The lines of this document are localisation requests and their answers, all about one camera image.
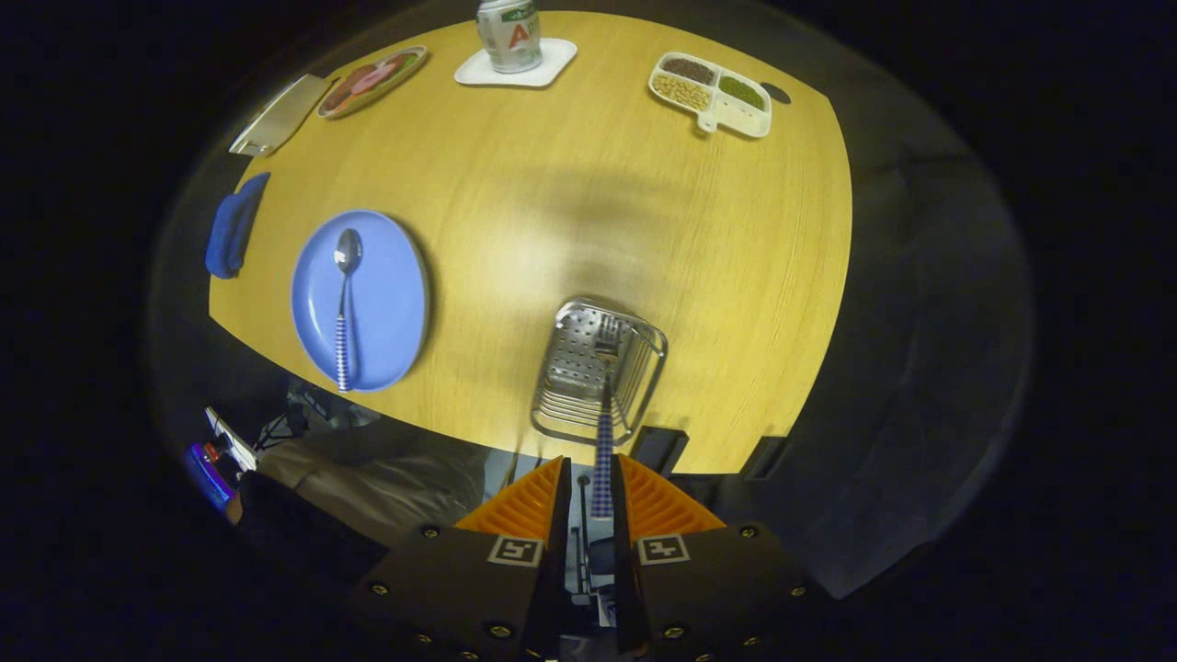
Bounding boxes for white toaster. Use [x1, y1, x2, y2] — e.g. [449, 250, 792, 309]
[228, 74, 334, 157]

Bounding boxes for spoon with checked handle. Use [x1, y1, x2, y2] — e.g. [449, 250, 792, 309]
[332, 227, 364, 394]

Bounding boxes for glowing screen device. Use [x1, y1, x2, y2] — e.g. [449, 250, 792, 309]
[184, 443, 235, 512]

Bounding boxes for white divided dish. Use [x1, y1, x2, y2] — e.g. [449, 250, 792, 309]
[648, 51, 772, 140]

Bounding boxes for blue round plate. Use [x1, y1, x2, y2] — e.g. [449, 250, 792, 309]
[291, 210, 431, 394]

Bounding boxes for blue folded cloth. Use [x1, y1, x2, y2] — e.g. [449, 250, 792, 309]
[204, 172, 272, 280]

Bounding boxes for fork with checked handle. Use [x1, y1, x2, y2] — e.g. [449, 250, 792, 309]
[588, 317, 623, 520]

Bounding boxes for white flat board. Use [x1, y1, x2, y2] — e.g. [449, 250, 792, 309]
[204, 407, 258, 472]

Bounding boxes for oval plate of food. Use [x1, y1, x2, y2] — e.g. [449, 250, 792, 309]
[317, 45, 429, 120]

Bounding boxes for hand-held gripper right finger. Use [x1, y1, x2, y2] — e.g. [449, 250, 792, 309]
[612, 453, 815, 662]

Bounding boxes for person's beige trousers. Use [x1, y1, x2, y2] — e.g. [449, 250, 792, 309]
[234, 418, 488, 553]

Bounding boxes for clear plastic bottle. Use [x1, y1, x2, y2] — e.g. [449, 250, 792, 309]
[475, 0, 543, 74]

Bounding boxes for white square coaster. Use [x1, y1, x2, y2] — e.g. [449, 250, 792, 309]
[454, 38, 579, 89]

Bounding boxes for metal wire cutlery rack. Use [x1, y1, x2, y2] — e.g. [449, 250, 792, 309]
[531, 296, 669, 448]

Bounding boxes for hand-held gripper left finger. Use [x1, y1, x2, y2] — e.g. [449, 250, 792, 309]
[348, 455, 573, 662]

